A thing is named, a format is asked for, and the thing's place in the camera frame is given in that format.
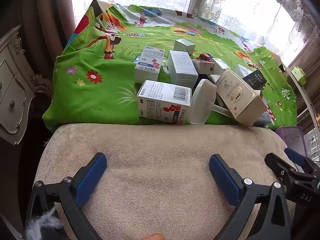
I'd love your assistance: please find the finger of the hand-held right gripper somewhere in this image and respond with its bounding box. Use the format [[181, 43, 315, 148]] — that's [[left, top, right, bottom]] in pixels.
[[284, 147, 320, 180], [264, 152, 320, 203]]

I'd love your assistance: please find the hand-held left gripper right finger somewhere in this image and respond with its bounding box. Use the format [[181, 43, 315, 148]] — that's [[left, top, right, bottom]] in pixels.
[[209, 154, 293, 240]]

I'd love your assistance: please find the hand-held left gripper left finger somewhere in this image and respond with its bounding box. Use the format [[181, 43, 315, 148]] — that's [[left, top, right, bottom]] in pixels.
[[26, 152, 107, 240]]

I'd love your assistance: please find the purple cardboard box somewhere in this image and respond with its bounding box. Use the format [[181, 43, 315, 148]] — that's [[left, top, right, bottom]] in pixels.
[[275, 126, 308, 157]]

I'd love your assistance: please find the pale blue box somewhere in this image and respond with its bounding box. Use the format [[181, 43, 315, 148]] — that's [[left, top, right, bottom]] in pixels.
[[255, 112, 273, 128]]

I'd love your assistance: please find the beige gold-printed box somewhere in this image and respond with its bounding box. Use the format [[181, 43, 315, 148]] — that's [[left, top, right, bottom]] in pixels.
[[215, 69, 267, 127]]

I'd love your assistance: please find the white round plastic stand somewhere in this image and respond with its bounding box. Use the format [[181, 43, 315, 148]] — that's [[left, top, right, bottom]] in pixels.
[[187, 79, 234, 125]]

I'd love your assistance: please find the white medicine box with barcode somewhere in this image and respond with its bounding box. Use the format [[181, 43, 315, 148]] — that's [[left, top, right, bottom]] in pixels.
[[137, 80, 192, 125]]

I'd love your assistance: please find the small silver-white cube box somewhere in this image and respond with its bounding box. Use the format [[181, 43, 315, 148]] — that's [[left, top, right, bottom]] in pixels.
[[174, 39, 196, 55], [212, 58, 230, 75]]

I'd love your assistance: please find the white box with black dot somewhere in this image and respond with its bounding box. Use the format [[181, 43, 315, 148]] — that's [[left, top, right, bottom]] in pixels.
[[192, 59, 215, 75]]

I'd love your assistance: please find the tall white text-printed box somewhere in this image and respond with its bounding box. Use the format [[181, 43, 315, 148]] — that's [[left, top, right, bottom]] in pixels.
[[167, 50, 199, 88]]

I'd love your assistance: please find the white medicine box red figure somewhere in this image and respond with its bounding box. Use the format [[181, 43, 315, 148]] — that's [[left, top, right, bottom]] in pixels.
[[134, 46, 166, 84]]

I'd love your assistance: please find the red toy car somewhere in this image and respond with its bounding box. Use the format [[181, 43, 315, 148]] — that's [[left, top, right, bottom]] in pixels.
[[196, 52, 212, 62]]

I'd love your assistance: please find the person's left hand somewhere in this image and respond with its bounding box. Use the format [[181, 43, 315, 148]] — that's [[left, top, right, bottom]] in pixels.
[[140, 233, 166, 240]]

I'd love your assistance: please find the white window ledge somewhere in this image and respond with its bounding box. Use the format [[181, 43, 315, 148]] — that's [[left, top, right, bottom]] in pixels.
[[282, 64, 318, 115]]

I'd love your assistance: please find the beige upholstered cushion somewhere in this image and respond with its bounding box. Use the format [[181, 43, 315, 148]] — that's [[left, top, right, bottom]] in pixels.
[[32, 123, 297, 240]]

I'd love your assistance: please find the green cartoon printed blanket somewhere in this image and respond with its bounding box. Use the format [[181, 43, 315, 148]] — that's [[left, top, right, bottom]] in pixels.
[[42, 0, 298, 133]]

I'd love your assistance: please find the green tissue pack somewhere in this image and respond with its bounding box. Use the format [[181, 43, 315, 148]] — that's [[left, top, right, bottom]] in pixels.
[[290, 65, 306, 85]]

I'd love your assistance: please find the patterned brown curtain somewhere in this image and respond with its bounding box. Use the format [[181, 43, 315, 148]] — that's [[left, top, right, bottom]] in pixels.
[[287, 37, 320, 75]]

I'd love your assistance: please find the cream carved nightstand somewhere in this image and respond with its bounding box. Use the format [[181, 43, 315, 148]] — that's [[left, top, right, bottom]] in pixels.
[[0, 25, 54, 147]]

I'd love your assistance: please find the plain brown curtain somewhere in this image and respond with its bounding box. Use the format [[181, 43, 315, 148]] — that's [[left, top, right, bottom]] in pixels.
[[20, 0, 77, 63]]

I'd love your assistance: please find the white lace curtain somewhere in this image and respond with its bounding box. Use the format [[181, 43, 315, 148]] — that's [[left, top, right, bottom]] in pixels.
[[70, 0, 313, 63]]

